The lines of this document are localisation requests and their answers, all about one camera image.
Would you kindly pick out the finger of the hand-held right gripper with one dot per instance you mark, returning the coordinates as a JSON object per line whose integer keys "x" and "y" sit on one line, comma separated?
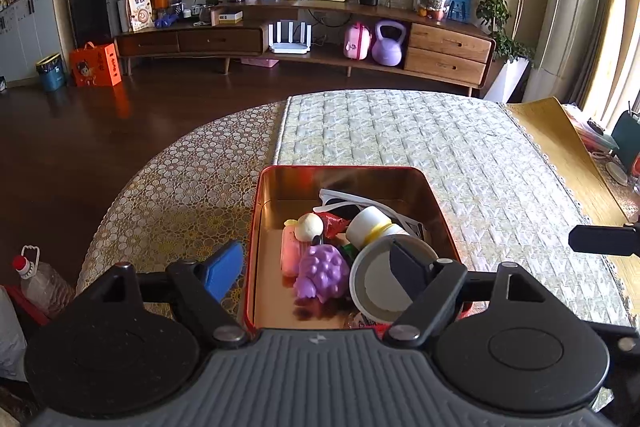
{"x": 605, "y": 239}

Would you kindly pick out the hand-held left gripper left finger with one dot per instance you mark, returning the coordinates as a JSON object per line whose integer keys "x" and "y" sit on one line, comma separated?
{"x": 225, "y": 269}

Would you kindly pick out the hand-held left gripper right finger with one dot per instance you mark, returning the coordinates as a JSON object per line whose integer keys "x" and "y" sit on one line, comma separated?
{"x": 407, "y": 272}

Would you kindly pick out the tape roll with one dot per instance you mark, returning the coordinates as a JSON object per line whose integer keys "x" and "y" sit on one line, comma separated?
{"x": 372, "y": 249}

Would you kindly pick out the small green toy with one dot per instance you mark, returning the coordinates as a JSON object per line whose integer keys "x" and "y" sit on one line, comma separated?
{"x": 348, "y": 250}

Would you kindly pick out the white bottle yellow label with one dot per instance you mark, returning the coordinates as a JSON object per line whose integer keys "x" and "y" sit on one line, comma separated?
{"x": 365, "y": 224}

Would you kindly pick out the pink rectangular block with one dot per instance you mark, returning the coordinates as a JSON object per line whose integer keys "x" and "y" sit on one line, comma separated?
{"x": 290, "y": 257}

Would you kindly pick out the purple grape toy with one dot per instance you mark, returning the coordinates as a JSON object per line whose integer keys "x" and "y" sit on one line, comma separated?
{"x": 322, "y": 269}

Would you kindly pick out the red snack wrapper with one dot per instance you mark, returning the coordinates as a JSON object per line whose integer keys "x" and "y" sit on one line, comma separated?
{"x": 334, "y": 223}

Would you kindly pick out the small cream round toy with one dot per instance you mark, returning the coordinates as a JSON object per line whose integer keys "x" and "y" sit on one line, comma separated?
{"x": 307, "y": 227}

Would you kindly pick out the red tin box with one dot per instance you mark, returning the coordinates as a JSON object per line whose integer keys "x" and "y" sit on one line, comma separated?
{"x": 345, "y": 181}

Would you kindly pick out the round white coaster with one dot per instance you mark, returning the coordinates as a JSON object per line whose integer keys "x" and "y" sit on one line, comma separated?
{"x": 616, "y": 173}

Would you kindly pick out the golden table mat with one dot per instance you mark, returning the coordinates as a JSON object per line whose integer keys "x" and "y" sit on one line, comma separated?
{"x": 550, "y": 147}

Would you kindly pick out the pile of plastic packets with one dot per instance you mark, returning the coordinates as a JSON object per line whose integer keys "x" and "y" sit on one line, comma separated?
{"x": 592, "y": 132}

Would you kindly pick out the beige circle-pattern tablecloth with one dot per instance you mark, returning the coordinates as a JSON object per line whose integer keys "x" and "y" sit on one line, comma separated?
{"x": 190, "y": 167}

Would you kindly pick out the plastic bottle red cap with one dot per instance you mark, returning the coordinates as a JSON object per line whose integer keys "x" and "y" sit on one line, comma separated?
{"x": 45, "y": 287}

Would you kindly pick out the white plant pot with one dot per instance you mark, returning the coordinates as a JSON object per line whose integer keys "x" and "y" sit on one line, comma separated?
{"x": 507, "y": 82}

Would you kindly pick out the light wood drawer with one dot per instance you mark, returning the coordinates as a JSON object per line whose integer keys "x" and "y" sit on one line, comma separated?
{"x": 445, "y": 68}
{"x": 450, "y": 43}

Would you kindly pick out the pink flat box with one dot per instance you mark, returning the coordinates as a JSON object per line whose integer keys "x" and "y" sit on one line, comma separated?
{"x": 260, "y": 62}

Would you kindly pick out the purple kettlebell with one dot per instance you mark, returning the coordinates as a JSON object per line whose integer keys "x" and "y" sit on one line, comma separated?
{"x": 387, "y": 52}

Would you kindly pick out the wooden television cabinet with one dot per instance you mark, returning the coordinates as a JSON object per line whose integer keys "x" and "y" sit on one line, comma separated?
{"x": 220, "y": 41}

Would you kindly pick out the white router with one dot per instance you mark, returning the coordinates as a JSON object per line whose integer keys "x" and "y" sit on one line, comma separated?
{"x": 290, "y": 48}

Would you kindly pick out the pink toy case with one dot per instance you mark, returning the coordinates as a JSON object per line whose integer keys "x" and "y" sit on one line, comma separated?
{"x": 357, "y": 43}

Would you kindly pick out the white standing air conditioner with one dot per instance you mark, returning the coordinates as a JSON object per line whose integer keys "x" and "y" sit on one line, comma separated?
{"x": 565, "y": 7}

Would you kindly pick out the orange gift box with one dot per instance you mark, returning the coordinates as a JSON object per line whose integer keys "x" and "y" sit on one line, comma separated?
{"x": 95, "y": 67}

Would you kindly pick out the small yellow white box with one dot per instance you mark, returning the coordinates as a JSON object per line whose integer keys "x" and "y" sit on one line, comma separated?
{"x": 227, "y": 17}

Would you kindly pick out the blue toy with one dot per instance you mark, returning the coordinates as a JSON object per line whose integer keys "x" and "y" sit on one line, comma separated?
{"x": 166, "y": 22}

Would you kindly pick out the teal bucket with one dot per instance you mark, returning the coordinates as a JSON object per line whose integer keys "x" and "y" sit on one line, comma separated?
{"x": 50, "y": 74}

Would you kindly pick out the blue gift bag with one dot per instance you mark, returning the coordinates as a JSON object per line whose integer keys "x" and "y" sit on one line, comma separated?
{"x": 459, "y": 4}

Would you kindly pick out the white brown snack bag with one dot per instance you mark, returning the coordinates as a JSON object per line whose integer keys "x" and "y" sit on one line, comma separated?
{"x": 140, "y": 9}

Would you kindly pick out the black mini fridge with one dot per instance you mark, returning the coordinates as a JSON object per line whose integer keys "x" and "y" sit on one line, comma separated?
{"x": 95, "y": 7}

